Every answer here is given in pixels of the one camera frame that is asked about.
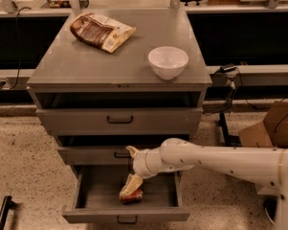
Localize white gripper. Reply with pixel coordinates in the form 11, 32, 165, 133
120, 146, 150, 197

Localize red coke can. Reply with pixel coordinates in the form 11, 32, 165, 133
120, 188, 144, 204

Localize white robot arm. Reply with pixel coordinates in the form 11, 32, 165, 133
120, 138, 288, 230

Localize grey bottom drawer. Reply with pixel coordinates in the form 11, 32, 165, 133
62, 165, 189, 224

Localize grey drawer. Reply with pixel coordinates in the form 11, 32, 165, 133
36, 108, 202, 136
57, 147, 133, 165
62, 165, 189, 224

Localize grey middle drawer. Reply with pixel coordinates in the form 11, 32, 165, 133
57, 147, 133, 165

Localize grey drawer cabinet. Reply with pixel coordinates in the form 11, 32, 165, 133
26, 7, 213, 177

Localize grey top drawer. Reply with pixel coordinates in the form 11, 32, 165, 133
36, 108, 202, 136

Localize white bowl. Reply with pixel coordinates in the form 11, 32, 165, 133
148, 46, 188, 81

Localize brown chip bag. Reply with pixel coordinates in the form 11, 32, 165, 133
70, 12, 136, 54

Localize black shoe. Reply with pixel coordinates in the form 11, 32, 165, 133
263, 198, 277, 224

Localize brown cardboard box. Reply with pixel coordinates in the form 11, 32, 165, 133
238, 102, 288, 149

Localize black floor handle bar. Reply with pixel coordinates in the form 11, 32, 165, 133
0, 195, 15, 230

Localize black stand with cables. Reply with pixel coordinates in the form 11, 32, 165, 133
203, 63, 256, 147

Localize black hanging cable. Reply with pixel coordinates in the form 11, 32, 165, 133
10, 6, 33, 90

